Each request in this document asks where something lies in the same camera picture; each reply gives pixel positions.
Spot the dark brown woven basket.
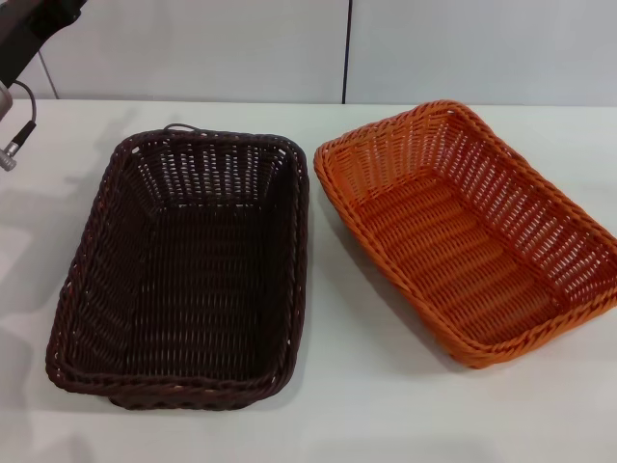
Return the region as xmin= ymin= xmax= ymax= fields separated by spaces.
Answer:
xmin=45 ymin=123 xmax=309 ymax=412

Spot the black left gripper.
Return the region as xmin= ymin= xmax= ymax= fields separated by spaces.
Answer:
xmin=0 ymin=0 xmax=94 ymax=88

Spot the black cable with silver connector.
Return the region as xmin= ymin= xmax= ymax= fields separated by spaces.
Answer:
xmin=0 ymin=80 xmax=39 ymax=171

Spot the black vertical wall strip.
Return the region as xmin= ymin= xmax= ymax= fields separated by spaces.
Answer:
xmin=342 ymin=0 xmax=355 ymax=105

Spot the orange woven basket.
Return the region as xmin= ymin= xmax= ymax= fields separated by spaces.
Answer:
xmin=312 ymin=99 xmax=617 ymax=371

